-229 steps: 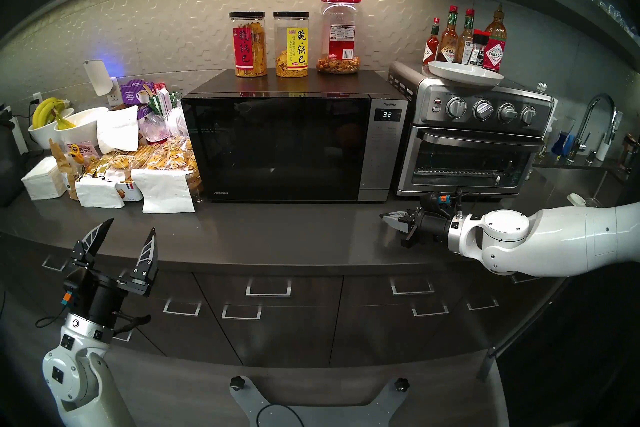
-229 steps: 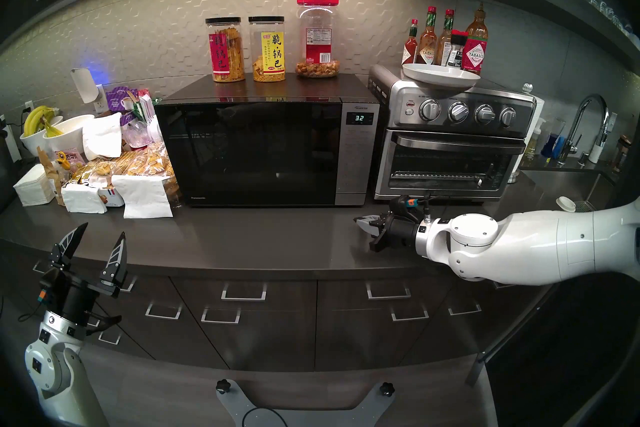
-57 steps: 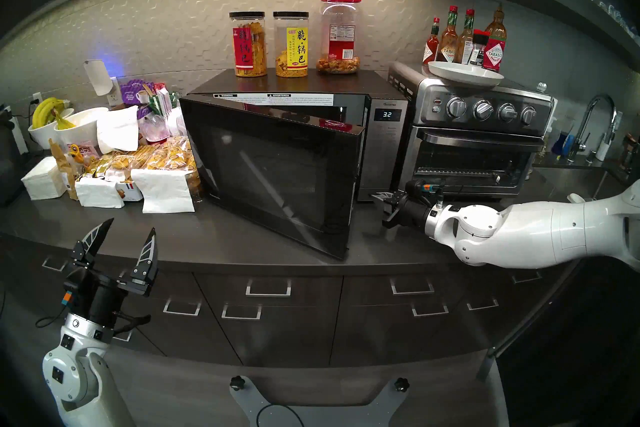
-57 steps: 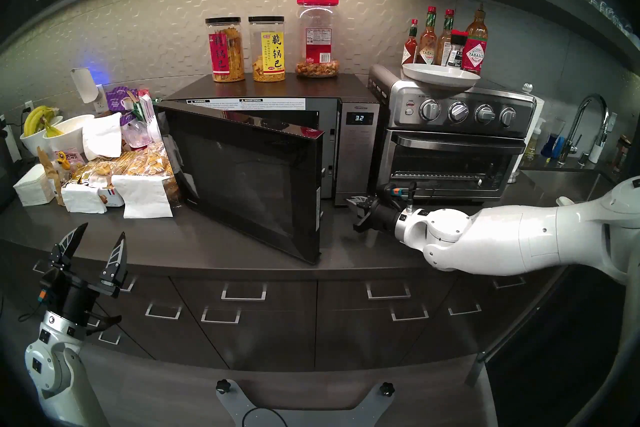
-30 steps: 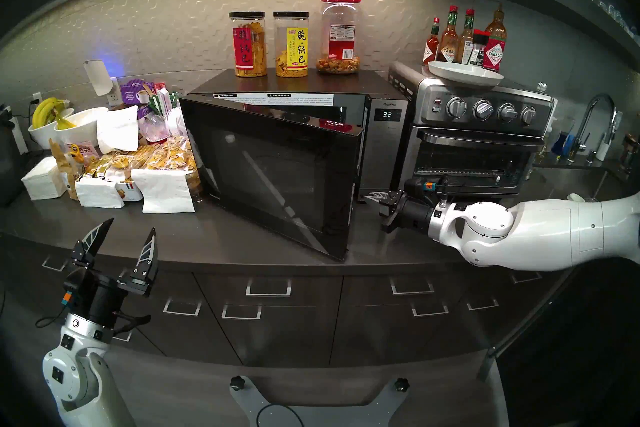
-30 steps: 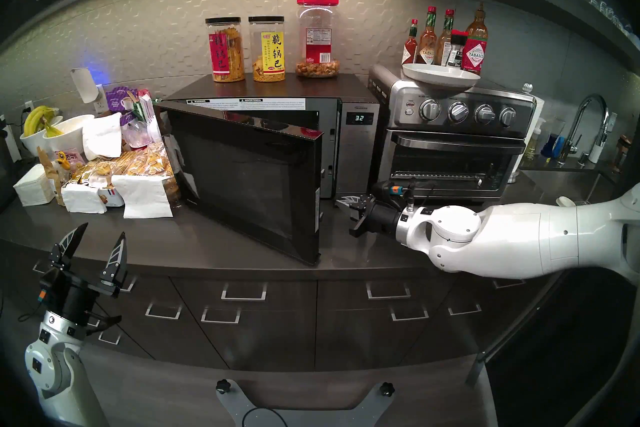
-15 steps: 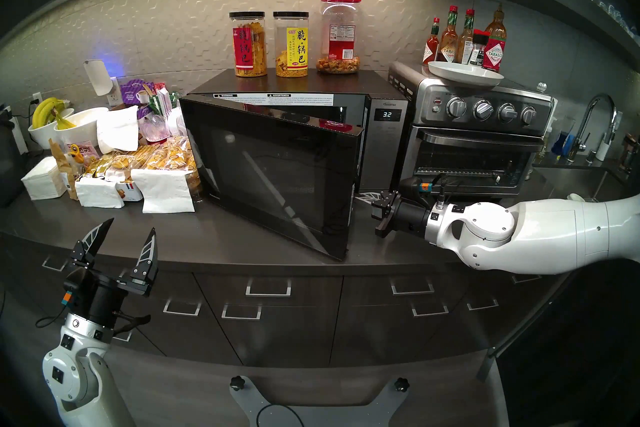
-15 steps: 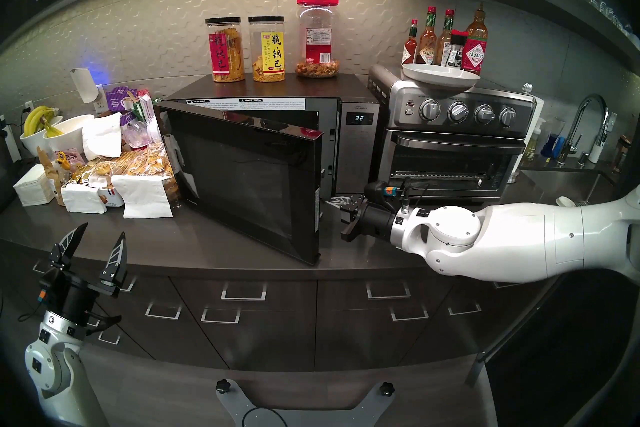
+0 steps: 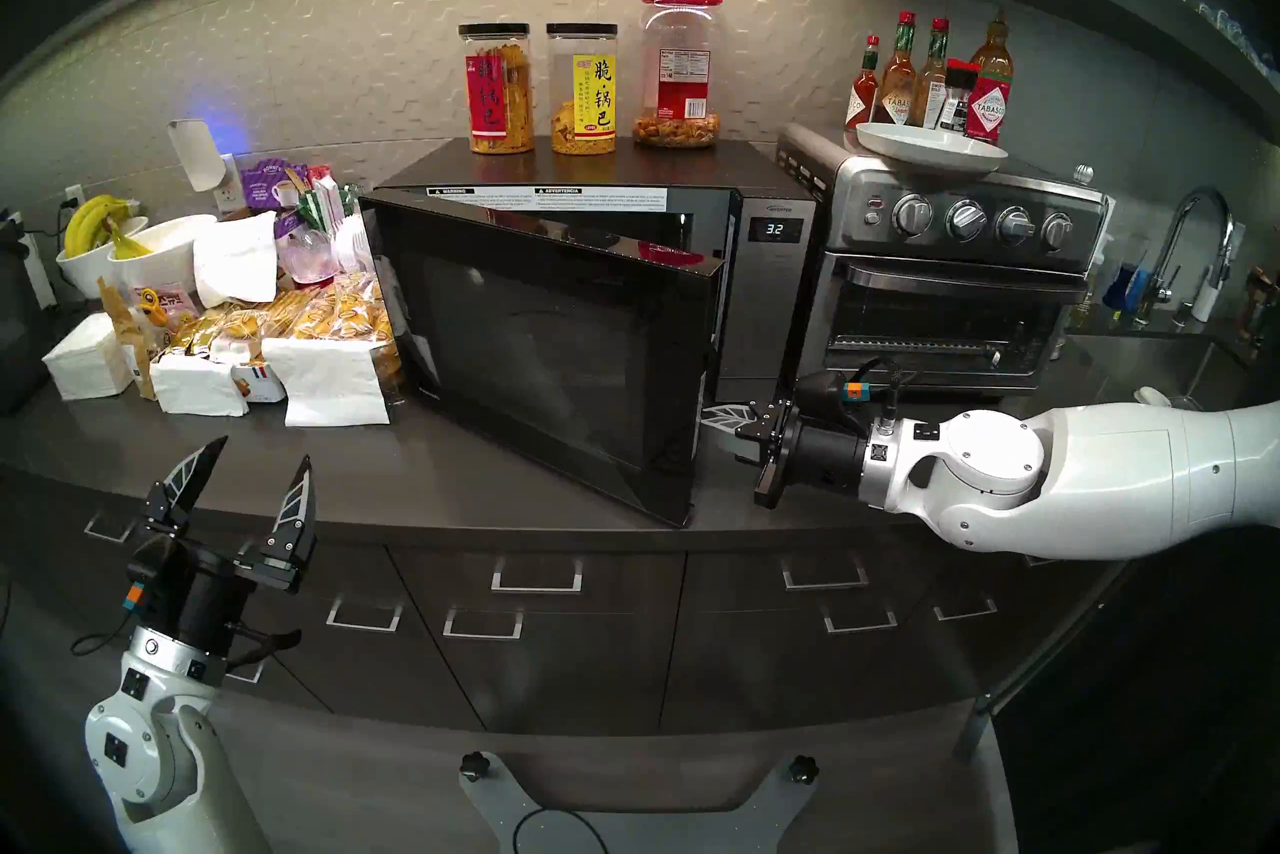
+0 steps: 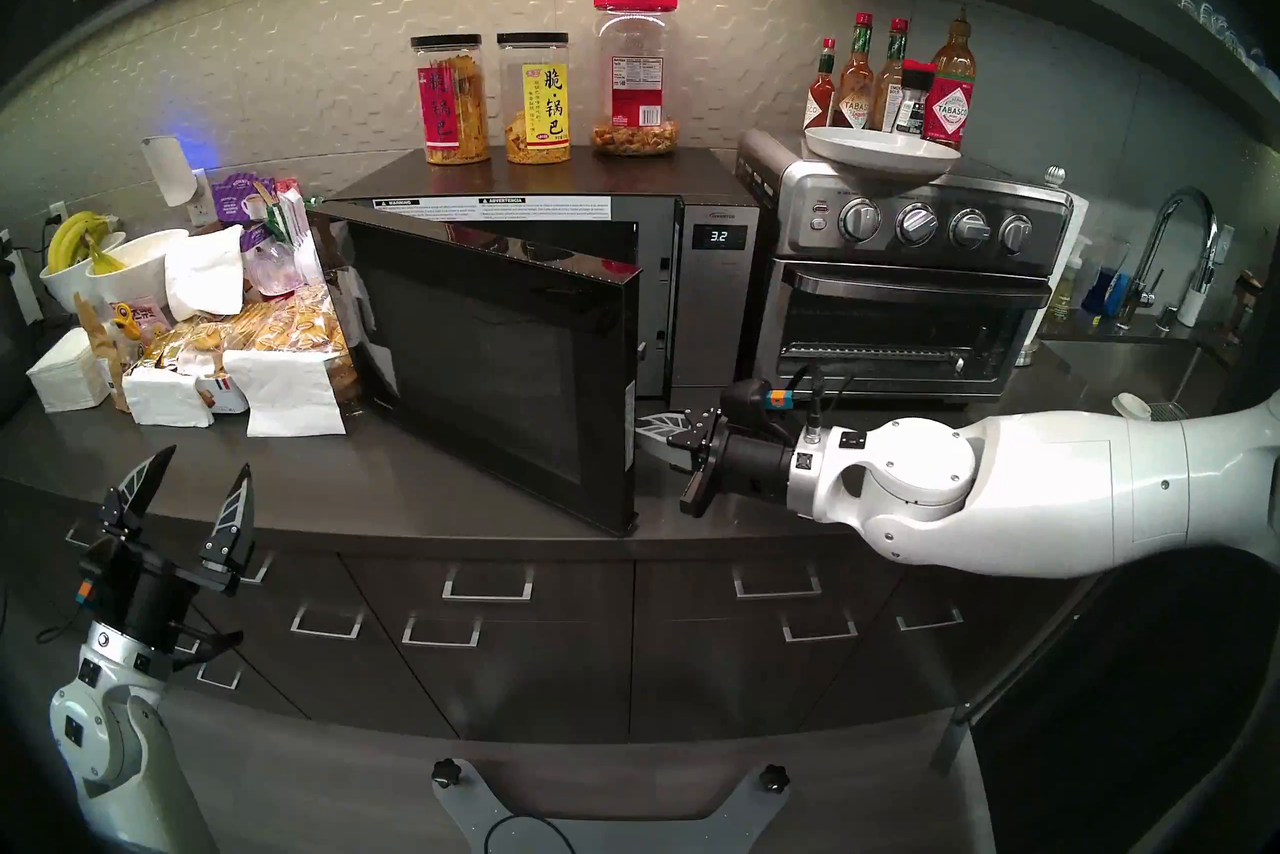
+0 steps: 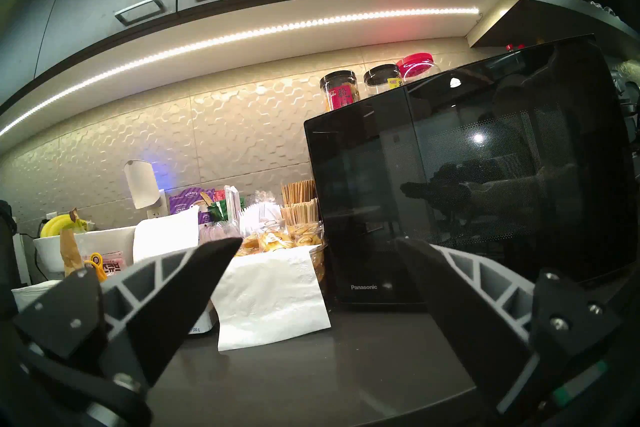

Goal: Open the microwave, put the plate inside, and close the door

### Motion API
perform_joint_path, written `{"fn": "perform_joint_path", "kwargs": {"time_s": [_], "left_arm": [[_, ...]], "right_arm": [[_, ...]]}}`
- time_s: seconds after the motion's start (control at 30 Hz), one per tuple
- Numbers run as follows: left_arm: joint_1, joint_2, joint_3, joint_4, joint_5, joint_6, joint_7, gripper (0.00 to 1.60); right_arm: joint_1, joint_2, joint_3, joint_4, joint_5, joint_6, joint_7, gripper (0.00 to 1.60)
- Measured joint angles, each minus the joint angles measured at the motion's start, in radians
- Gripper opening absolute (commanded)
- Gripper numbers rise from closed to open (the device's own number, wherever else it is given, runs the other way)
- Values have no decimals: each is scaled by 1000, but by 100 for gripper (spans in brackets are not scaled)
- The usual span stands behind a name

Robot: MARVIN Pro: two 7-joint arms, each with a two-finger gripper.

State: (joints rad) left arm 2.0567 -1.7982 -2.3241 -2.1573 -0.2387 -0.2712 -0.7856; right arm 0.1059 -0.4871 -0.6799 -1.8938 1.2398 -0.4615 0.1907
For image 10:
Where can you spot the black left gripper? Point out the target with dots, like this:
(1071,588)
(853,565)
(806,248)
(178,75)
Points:
(150,602)

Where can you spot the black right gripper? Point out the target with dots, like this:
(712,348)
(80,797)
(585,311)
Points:
(755,467)

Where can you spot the white ceramic plate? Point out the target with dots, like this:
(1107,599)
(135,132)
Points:
(880,152)

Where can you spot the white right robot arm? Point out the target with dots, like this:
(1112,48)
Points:
(1050,492)

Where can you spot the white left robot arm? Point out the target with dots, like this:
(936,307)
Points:
(105,742)

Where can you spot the black Panasonic microwave body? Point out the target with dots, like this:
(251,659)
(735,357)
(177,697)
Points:
(715,322)

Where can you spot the white paper napkin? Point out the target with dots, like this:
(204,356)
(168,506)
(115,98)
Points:
(165,402)
(205,277)
(290,397)

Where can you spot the white box with tricolour flag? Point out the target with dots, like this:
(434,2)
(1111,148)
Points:
(228,397)

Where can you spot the white napkin stack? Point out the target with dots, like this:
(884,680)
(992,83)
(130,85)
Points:
(65,377)

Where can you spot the pink snack packet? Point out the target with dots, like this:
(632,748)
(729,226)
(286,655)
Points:
(152,314)

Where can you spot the clear tub of wrapped pastries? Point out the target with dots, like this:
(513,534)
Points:
(280,327)

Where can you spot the silver toaster oven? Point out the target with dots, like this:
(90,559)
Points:
(880,332)

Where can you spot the black coffee machine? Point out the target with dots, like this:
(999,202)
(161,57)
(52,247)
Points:
(8,352)

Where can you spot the large white bowl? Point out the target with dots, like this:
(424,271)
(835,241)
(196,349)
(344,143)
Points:
(145,267)

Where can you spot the clear bag of cutlery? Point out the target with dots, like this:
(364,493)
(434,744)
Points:
(272,270)

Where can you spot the dark lower drawer cabinet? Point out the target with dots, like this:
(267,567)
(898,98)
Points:
(560,672)

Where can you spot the white plastic cutlery bag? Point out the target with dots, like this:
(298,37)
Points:
(305,262)

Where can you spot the yellow banana bunch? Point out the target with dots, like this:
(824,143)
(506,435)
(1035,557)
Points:
(72,237)

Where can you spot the purple coffee bag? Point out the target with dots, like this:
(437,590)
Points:
(235,200)

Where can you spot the green and white sachets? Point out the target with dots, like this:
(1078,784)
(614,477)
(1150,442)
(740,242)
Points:
(290,212)

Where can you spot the clear jar red lid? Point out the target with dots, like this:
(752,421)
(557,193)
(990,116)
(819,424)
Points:
(635,92)

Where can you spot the black base knob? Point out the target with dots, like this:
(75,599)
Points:
(446,773)
(772,777)

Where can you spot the snack jar yellow label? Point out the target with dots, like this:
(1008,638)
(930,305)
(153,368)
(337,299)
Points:
(535,107)

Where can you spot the small red hot sauce bottle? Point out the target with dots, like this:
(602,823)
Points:
(820,102)

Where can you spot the orange Tabasco sauce bottle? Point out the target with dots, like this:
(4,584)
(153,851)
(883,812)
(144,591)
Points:
(856,97)

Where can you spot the snack jar red label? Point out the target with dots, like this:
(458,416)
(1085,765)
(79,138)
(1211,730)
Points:
(450,112)

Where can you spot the red capped spice shaker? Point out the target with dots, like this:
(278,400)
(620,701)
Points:
(913,107)

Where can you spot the clear dish soap bottle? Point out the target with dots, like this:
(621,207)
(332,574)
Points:
(1068,287)

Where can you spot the large red Tabasco bottle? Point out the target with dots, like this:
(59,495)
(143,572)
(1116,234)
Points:
(948,107)

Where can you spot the steel kitchen sink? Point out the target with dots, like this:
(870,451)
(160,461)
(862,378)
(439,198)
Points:
(1120,367)

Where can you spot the white sink plug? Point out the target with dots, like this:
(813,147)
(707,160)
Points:
(1130,407)

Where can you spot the silver towel holder knob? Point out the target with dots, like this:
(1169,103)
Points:
(1055,176)

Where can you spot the chrome kitchen faucet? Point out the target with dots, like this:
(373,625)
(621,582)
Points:
(1150,247)

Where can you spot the black built-in appliance front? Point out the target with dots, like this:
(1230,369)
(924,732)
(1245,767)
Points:
(1100,742)

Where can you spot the dark brown canister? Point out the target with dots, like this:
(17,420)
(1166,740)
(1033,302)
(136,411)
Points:
(1245,302)

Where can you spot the row of clear glasses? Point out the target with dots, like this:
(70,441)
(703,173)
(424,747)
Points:
(1215,22)

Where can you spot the white wall outlet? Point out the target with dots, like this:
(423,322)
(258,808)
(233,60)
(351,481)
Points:
(57,212)
(203,207)

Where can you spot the grey robot base bracket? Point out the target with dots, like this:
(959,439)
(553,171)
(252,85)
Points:
(660,840)

